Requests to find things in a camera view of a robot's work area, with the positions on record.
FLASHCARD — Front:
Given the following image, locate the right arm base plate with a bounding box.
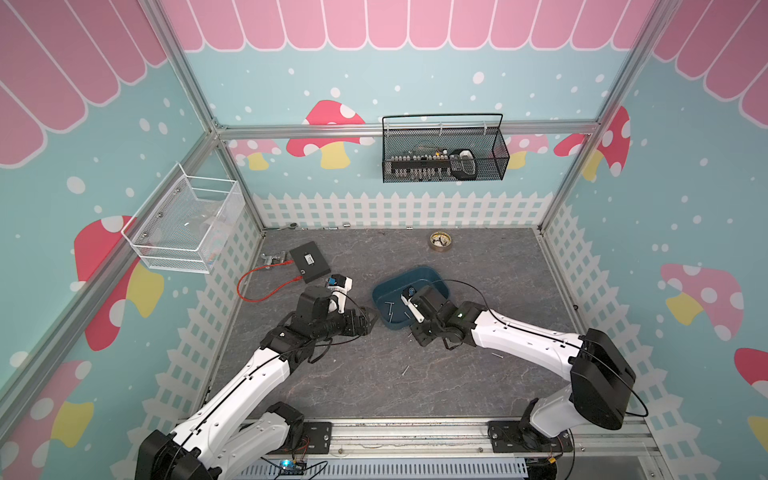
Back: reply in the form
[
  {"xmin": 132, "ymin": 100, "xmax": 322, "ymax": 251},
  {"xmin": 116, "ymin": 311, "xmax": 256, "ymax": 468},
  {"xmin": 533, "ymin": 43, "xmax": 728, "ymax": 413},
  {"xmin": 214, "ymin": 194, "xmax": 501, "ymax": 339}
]
[{"xmin": 487, "ymin": 420, "xmax": 573, "ymax": 457}]

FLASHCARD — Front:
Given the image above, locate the teal plastic storage box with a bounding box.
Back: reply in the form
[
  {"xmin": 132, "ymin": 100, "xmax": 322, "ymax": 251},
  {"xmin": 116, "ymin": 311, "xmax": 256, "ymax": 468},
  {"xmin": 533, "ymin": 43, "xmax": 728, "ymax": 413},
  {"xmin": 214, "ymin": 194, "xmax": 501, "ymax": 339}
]
[{"xmin": 372, "ymin": 266, "xmax": 450, "ymax": 330}]

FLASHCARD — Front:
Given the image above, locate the red cable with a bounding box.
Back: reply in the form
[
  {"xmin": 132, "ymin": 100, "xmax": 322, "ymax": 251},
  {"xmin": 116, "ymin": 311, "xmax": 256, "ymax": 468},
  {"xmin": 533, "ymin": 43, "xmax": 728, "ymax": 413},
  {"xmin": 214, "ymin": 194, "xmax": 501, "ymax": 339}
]
[{"xmin": 236, "ymin": 260, "xmax": 303, "ymax": 303}]

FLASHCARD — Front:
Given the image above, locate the black flat device box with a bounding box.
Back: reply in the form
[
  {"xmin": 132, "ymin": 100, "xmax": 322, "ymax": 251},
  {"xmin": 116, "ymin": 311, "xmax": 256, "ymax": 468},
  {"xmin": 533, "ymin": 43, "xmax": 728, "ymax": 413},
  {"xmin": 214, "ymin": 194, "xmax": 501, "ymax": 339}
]
[{"xmin": 289, "ymin": 241, "xmax": 331, "ymax": 284}]

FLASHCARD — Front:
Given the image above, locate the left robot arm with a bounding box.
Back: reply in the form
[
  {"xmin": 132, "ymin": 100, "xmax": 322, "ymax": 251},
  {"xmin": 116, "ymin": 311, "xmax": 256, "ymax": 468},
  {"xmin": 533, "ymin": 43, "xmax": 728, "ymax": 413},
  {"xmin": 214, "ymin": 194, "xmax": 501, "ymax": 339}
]
[{"xmin": 135, "ymin": 287, "xmax": 378, "ymax": 479}]

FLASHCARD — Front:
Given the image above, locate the green lit circuit board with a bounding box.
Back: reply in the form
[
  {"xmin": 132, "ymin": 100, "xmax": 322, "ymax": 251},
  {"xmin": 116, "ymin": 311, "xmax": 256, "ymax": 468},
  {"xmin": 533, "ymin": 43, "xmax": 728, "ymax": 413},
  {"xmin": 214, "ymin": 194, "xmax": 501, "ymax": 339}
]
[{"xmin": 277, "ymin": 459, "xmax": 307, "ymax": 476}]

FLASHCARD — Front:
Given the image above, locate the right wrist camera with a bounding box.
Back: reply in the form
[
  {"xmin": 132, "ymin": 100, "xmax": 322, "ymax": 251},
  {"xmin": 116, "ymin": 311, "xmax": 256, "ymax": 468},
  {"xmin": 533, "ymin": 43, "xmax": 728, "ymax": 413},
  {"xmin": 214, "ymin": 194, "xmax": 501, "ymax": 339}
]
[{"xmin": 401, "ymin": 286, "xmax": 424, "ymax": 324}]

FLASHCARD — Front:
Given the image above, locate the aluminium front rail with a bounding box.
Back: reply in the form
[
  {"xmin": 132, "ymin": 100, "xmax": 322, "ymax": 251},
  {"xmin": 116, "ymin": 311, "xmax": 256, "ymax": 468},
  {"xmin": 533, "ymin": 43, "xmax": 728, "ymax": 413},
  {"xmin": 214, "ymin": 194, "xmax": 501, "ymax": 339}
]
[{"xmin": 164, "ymin": 415, "xmax": 658, "ymax": 463}]

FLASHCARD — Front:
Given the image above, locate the tape roll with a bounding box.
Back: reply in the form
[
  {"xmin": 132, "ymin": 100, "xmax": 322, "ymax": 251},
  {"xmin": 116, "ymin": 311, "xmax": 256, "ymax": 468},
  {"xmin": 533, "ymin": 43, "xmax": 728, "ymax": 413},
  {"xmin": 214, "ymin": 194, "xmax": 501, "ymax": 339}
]
[{"xmin": 429, "ymin": 231, "xmax": 453, "ymax": 252}]

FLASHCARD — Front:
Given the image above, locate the black wire wall basket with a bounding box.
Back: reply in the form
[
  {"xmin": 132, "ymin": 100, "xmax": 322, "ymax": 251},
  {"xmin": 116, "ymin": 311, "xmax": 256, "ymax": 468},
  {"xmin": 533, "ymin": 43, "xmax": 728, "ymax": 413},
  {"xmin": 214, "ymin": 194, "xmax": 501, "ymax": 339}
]
[{"xmin": 381, "ymin": 113, "xmax": 511, "ymax": 183}]

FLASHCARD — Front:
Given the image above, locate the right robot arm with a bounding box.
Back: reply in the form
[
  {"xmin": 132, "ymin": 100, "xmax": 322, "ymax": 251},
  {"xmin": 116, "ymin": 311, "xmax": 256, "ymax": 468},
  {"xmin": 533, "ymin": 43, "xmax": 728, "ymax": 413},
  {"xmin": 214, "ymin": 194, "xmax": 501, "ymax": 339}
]
[{"xmin": 401, "ymin": 286, "xmax": 636, "ymax": 442}]

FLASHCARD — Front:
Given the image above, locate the black item in basket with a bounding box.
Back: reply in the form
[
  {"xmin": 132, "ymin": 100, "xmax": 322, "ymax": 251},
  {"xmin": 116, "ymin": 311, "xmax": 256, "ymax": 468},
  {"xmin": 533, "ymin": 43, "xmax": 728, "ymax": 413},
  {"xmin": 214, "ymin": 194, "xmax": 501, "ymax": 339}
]
[{"xmin": 449, "ymin": 149, "xmax": 477, "ymax": 181}]

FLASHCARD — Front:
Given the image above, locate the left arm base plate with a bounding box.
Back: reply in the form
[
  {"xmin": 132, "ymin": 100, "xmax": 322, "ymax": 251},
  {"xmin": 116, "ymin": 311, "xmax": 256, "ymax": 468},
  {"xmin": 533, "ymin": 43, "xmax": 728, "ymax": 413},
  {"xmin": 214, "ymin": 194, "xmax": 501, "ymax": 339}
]
[{"xmin": 264, "ymin": 421, "xmax": 333, "ymax": 456}]

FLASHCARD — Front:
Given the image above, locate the metal bracket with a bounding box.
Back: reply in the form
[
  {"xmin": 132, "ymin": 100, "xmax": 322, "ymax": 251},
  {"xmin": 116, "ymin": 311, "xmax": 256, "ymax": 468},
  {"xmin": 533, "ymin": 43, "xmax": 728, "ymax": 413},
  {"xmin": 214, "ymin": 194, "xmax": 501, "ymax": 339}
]
[{"xmin": 260, "ymin": 251, "xmax": 292, "ymax": 270}]

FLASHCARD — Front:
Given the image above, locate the white wire wall basket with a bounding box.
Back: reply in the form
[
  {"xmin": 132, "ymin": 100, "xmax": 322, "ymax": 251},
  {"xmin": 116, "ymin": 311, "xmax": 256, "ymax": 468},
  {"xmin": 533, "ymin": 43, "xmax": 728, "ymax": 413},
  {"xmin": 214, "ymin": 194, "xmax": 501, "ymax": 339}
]
[{"xmin": 121, "ymin": 164, "xmax": 245, "ymax": 274}]

